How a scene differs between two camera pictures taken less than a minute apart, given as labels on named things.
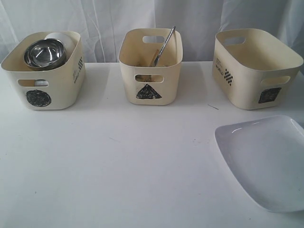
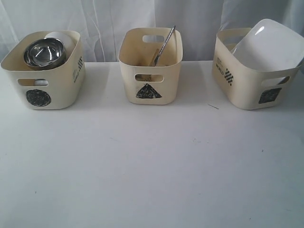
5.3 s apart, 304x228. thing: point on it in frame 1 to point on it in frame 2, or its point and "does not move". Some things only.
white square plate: x=267 y=155 to x=270 y=46
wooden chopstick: x=152 y=61 does not move
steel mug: x=41 y=82 does not move
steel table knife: x=156 y=60 does not move
